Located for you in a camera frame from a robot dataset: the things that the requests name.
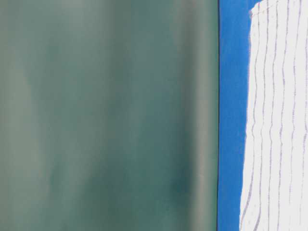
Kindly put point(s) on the blue table cloth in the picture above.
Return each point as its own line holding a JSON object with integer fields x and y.
{"x": 234, "y": 53}

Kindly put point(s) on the white blue striped towel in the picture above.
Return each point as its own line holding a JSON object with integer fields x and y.
{"x": 274, "y": 194}

